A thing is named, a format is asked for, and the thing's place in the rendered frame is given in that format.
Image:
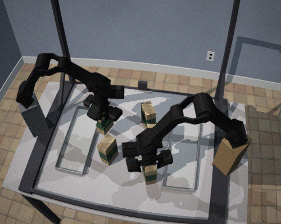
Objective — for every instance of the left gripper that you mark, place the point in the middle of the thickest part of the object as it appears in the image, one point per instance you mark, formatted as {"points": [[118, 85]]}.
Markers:
{"points": [[164, 158]]}

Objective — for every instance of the long shallow white tray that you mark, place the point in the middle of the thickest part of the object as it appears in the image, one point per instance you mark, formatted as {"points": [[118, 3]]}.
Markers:
{"points": [[183, 143], [75, 149]]}

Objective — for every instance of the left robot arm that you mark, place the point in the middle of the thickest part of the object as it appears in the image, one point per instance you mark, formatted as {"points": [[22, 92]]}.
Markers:
{"points": [[151, 138]]}

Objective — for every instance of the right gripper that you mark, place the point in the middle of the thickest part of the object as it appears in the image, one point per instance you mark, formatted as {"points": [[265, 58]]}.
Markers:
{"points": [[113, 113]]}

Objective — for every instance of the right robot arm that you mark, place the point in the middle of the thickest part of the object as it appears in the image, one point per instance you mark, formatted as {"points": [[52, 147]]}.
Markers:
{"points": [[95, 82]]}

